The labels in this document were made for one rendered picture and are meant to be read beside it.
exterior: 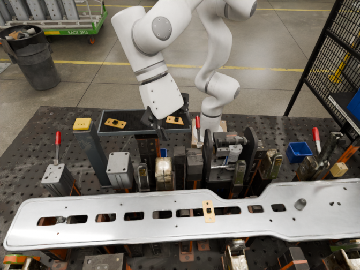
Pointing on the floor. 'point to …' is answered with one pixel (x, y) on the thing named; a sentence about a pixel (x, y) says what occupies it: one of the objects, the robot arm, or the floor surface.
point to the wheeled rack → (93, 21)
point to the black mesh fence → (331, 64)
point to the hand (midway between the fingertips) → (175, 129)
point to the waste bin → (31, 54)
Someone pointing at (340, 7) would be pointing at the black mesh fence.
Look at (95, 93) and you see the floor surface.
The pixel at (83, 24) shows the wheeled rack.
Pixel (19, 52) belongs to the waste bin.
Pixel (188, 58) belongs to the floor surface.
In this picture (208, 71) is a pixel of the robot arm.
